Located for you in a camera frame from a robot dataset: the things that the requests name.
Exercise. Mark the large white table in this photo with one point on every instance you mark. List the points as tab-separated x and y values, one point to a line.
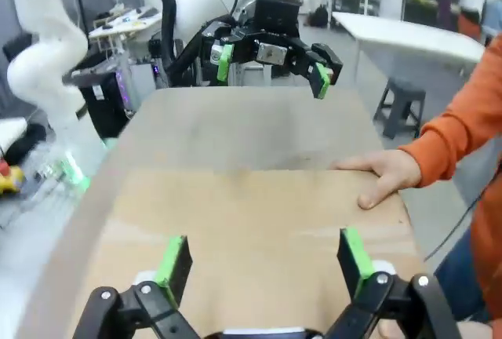
412	37

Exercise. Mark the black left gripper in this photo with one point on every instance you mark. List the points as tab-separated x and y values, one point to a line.
274	17

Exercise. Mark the cluttered white round table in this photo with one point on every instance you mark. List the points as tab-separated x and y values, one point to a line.
117	29

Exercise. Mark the brown cardboard box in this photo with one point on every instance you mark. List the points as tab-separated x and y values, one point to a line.
255	213

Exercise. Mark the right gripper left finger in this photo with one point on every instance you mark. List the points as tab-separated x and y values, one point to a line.
174	272

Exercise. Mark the black backpack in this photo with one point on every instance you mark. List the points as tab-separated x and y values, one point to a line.
317	16

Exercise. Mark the black stand pole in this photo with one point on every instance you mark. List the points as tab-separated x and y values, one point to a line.
79	1

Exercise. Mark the person's orange sweater torso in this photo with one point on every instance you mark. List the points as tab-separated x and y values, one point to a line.
492	237

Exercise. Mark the black stool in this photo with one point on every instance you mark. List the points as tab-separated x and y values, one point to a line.
400	97

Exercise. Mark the person's right hand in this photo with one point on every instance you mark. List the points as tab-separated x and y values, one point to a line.
396	170

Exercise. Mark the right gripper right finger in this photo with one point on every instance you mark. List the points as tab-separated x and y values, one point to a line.
355	264

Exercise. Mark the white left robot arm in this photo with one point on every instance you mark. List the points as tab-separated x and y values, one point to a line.
43	60

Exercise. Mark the black controller cabinet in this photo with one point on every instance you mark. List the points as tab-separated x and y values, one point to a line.
106	107

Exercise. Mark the person's left hand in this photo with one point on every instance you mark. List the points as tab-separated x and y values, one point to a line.
394	329

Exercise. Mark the yellow red emergency stop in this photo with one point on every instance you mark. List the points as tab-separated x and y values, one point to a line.
9	180

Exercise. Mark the silver aluminium frame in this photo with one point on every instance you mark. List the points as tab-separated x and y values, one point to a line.
251	74

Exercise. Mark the person's right forearm orange sleeve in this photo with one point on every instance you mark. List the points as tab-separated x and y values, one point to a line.
459	135

